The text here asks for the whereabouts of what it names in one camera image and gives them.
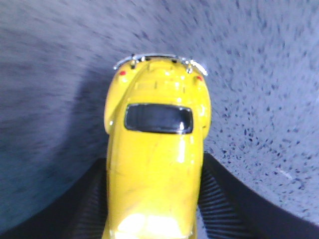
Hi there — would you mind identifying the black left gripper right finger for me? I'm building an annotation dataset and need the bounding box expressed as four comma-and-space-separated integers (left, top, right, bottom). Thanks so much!
199, 153, 319, 239

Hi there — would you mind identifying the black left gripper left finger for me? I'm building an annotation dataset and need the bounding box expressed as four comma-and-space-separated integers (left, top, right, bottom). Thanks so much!
0, 158, 107, 239

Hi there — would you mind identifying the yellow toy beetle car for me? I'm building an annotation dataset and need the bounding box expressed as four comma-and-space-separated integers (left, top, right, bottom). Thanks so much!
103, 53, 211, 239

